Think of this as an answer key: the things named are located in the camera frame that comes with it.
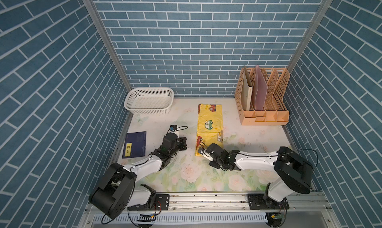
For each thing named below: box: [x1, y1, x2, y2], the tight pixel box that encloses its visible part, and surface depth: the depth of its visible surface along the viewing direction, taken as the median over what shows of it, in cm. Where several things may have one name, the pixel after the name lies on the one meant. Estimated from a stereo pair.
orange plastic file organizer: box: [234, 67, 290, 126], surface depth 107 cm
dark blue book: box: [121, 130, 147, 159], surface depth 96 cm
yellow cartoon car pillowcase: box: [194, 103, 224, 157], surface depth 107 cm
